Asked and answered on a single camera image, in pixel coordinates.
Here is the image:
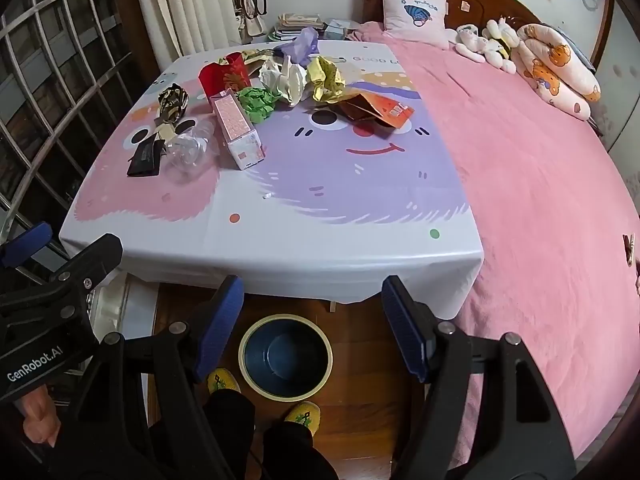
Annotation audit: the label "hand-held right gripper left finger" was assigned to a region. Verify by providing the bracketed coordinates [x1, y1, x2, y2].
[47, 275, 246, 480]

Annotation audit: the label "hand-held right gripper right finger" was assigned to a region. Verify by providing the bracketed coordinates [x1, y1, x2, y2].
[381, 275, 578, 480]

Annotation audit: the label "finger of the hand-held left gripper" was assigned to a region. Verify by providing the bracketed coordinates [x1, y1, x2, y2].
[30, 233, 124, 311]
[0, 221, 54, 281]

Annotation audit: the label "blue bin with cream rim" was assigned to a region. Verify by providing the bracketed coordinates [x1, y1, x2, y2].
[238, 313, 334, 403]

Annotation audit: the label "pink carton box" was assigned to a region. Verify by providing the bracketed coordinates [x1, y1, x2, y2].
[209, 89, 266, 171]

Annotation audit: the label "green paper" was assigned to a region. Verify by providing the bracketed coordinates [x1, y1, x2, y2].
[236, 86, 277, 125]

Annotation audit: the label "yellow paper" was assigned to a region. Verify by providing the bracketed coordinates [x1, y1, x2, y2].
[306, 56, 347, 103]

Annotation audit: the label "purple plastic bag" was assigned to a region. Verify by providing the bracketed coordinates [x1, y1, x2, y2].
[274, 27, 321, 66]

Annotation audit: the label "person's left hand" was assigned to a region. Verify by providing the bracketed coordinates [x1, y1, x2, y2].
[22, 389, 63, 449]

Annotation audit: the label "yellow slipper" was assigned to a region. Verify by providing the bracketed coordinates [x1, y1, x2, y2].
[282, 401, 322, 436]
[207, 367, 242, 396]

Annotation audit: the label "white round container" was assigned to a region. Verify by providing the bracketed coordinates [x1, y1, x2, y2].
[87, 272, 161, 346]

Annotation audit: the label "person's left leg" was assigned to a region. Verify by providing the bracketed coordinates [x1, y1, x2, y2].
[202, 391, 257, 480]

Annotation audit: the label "person's leg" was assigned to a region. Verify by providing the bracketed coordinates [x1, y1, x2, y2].
[262, 421, 341, 480]
[202, 391, 257, 480]

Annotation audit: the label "clear plastic cup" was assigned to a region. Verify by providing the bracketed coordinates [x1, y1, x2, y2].
[162, 120, 216, 181]

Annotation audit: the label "cartoon printed tablecloth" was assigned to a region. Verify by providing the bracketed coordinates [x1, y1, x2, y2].
[59, 40, 485, 321]

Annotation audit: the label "person's right leg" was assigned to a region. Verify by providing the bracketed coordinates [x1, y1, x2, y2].
[262, 421, 341, 480]

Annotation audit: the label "black gold crumpled wrapper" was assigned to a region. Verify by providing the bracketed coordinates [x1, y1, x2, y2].
[155, 82, 191, 126]

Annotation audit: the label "metal window grille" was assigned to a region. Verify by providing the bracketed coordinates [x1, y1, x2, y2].
[0, 0, 151, 241]

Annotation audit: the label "pink blanket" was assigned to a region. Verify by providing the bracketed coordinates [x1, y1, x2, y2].
[350, 20, 640, 466]

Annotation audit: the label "orange snack packet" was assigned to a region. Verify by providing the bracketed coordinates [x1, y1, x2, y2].
[350, 91, 416, 131]

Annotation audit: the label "dark brown packet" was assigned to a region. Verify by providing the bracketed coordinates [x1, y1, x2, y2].
[330, 95, 396, 140]

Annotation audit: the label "red paper box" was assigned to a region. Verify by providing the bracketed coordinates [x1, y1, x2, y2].
[198, 52, 252, 103]

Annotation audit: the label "white crumpled paper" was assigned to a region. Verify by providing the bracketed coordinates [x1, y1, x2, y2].
[258, 55, 308, 107]

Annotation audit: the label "olive foil packet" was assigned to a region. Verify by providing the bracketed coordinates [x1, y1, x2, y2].
[244, 48, 281, 65]

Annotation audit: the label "cream floral curtain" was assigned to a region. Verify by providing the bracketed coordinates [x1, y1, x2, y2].
[131, 0, 241, 66]

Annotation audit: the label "white pillow with print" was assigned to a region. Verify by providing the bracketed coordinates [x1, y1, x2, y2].
[381, 0, 450, 51]

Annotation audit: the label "plush toys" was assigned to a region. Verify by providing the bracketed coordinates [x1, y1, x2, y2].
[515, 24, 602, 122]

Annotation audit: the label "yellow white plush toy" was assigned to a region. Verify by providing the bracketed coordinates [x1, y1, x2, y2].
[482, 18, 519, 74]

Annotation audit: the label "light blue box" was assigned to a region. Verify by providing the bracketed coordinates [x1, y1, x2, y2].
[324, 19, 358, 40]

